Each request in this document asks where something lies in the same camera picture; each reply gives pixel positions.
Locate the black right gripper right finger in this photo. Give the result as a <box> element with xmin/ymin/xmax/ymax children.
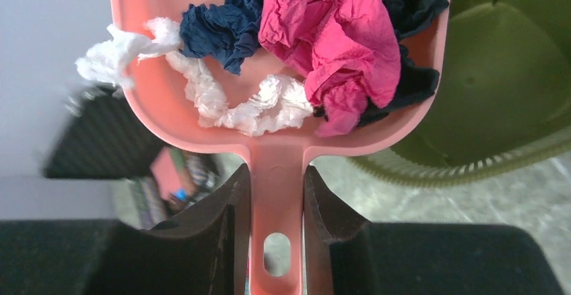
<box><xmin>304</xmin><ymin>166</ymin><xmax>563</xmax><ymax>294</ymax></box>

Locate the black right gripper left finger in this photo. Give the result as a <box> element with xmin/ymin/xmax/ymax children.
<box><xmin>1</xmin><ymin>165</ymin><xmax>250</xmax><ymax>294</ymax></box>

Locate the pink dustpan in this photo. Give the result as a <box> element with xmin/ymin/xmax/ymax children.
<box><xmin>106</xmin><ymin>0</ymin><xmax>455</xmax><ymax>295</ymax></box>

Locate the white twisted paper scrap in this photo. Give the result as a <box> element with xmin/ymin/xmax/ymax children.
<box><xmin>75</xmin><ymin>18</ymin><xmax>313</xmax><ymax>137</ymax></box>

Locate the dark blue scrap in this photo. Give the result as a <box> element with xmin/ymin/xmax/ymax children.
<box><xmin>179</xmin><ymin>0</ymin><xmax>263</xmax><ymax>75</ymax></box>

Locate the large magenta paper scrap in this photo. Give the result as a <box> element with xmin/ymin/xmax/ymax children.
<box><xmin>259</xmin><ymin>0</ymin><xmax>401</xmax><ymax>137</ymax></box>

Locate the pink card in case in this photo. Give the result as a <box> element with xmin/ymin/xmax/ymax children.
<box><xmin>150</xmin><ymin>147</ymin><xmax>198</xmax><ymax>200</ymax></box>

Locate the black poker chip case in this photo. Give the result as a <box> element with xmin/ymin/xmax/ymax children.
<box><xmin>42</xmin><ymin>87</ymin><xmax>220</xmax><ymax>230</ymax></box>

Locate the olive green waste basket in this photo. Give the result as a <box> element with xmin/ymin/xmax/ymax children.
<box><xmin>353</xmin><ymin>0</ymin><xmax>570</xmax><ymax>187</ymax></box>

